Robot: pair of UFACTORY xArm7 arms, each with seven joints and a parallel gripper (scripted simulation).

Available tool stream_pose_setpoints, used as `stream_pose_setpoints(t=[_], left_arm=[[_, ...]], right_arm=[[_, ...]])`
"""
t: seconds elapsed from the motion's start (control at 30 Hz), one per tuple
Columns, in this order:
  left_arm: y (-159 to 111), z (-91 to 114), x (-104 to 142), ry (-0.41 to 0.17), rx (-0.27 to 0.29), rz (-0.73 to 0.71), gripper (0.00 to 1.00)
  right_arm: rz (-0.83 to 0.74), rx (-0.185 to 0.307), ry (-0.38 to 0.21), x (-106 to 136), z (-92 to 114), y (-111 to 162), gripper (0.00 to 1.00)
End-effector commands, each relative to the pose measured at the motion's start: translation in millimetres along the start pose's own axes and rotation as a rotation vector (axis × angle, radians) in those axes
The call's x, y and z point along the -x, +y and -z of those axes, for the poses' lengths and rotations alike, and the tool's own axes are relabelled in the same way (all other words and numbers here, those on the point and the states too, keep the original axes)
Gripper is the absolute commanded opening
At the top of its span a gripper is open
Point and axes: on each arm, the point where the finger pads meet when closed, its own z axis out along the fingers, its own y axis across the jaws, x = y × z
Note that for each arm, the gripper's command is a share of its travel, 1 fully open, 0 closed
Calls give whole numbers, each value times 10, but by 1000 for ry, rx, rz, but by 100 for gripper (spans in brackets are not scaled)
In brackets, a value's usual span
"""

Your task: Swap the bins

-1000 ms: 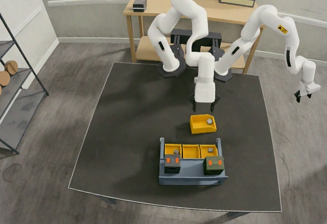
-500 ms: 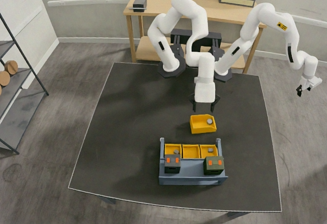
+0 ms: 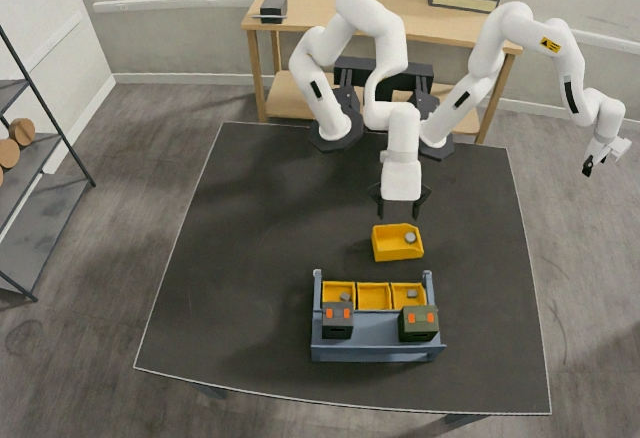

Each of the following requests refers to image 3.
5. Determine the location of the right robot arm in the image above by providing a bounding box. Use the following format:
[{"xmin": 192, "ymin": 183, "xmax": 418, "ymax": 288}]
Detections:
[{"xmin": 289, "ymin": 0, "xmax": 420, "ymax": 163}]

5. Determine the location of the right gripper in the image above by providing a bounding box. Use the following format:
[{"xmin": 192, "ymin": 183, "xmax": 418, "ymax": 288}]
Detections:
[{"xmin": 367, "ymin": 159, "xmax": 432, "ymax": 220}]

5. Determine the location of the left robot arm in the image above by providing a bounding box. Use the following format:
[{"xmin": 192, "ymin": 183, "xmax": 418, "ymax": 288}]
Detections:
[{"xmin": 419, "ymin": 2, "xmax": 632, "ymax": 161}]

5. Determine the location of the dark green tool case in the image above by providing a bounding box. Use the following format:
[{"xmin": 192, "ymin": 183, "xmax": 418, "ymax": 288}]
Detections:
[{"xmin": 397, "ymin": 305, "xmax": 439, "ymax": 342}]

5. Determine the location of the yellow bin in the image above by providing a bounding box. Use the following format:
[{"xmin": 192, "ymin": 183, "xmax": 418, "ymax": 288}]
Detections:
[
  {"xmin": 323, "ymin": 281, "xmax": 355, "ymax": 309},
  {"xmin": 357, "ymin": 283, "xmax": 391, "ymax": 310},
  {"xmin": 390, "ymin": 283, "xmax": 426, "ymax": 310},
  {"xmin": 372, "ymin": 224, "xmax": 424, "ymax": 262}
]

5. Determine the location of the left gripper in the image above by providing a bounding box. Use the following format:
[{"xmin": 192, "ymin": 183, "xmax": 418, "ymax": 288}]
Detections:
[{"xmin": 582, "ymin": 135, "xmax": 610, "ymax": 177}]

